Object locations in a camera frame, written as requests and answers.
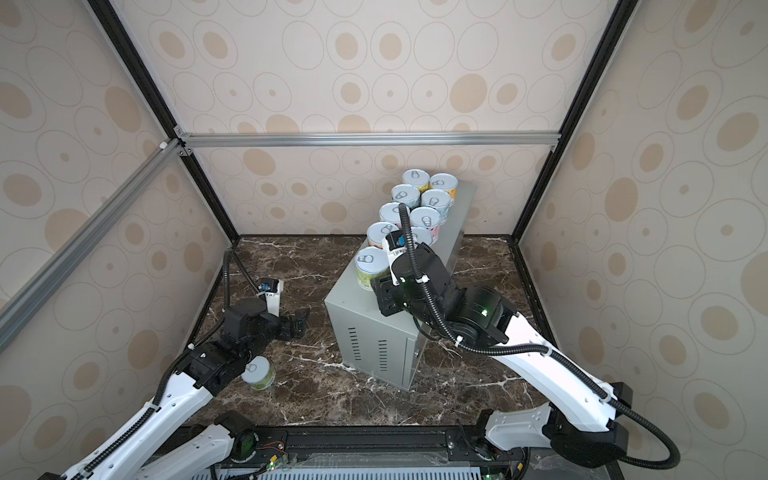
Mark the brown label can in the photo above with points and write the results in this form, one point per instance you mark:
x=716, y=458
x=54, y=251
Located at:
x=377, y=232

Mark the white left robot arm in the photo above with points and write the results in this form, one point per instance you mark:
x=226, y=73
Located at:
x=243, y=332

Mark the teal label can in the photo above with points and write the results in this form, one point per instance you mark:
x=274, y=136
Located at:
x=439, y=200

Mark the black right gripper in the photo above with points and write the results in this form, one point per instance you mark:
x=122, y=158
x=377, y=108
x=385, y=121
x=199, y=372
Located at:
x=381, y=287

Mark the black corner frame post left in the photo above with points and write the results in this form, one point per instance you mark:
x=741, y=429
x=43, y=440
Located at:
x=107, y=17

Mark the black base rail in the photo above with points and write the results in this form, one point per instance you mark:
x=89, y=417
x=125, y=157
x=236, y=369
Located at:
x=377, y=452

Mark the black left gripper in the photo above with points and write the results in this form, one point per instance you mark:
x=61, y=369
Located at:
x=290, y=331

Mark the silver aluminium rail left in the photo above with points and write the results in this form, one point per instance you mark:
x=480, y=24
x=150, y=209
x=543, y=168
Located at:
x=28, y=301

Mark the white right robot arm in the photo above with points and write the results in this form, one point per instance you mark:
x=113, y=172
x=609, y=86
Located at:
x=577, y=421

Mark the yellow orange label can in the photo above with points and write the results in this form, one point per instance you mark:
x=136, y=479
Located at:
x=444, y=182

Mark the orange fruit label can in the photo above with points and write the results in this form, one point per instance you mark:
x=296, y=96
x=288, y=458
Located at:
x=421, y=235

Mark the green label can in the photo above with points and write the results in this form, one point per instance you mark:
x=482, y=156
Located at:
x=259, y=374
x=371, y=264

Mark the pink flower label can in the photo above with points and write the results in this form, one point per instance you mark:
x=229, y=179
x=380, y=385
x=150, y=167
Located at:
x=427, y=218

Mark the silver aluminium crossbar back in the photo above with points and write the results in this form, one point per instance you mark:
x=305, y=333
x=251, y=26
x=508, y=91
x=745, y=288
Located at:
x=370, y=139

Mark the black corner frame post right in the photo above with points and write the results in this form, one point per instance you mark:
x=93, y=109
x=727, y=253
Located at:
x=606, y=46

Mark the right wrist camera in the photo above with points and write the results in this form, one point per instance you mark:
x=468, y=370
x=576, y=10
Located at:
x=394, y=246

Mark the black corner frame post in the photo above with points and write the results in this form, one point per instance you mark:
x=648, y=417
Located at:
x=107, y=17
x=606, y=46

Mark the light blue label can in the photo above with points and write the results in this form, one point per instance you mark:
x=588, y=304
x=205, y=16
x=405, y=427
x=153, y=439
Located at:
x=406, y=194

